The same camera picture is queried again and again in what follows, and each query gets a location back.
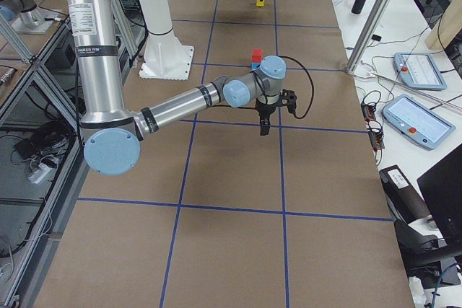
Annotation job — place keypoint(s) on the aluminium frame post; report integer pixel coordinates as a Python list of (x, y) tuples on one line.
[(364, 37)]

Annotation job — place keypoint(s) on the black computer monitor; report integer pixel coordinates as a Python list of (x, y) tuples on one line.
[(441, 189)]

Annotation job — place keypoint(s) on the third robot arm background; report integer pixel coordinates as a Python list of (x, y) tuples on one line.
[(26, 17)]

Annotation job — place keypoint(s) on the black label printer box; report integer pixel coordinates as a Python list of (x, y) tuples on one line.
[(404, 199)]

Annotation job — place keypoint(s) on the orange black electronics board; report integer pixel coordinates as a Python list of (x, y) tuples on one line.
[(373, 126)]

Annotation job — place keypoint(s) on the far teach pendant tablet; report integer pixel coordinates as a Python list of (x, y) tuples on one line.
[(419, 71)]

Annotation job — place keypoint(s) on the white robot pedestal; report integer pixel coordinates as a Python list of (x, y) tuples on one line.
[(164, 55)]

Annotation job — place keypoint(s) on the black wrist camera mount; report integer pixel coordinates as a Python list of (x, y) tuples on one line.
[(289, 100)]

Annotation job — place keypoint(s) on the near teach pendant tablet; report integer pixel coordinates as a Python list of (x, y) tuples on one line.
[(417, 122)]

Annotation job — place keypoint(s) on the teach pendant tablet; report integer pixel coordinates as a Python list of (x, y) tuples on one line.
[(417, 122), (419, 71)]

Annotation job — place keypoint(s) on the red wooden block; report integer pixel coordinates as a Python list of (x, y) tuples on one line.
[(257, 55)]

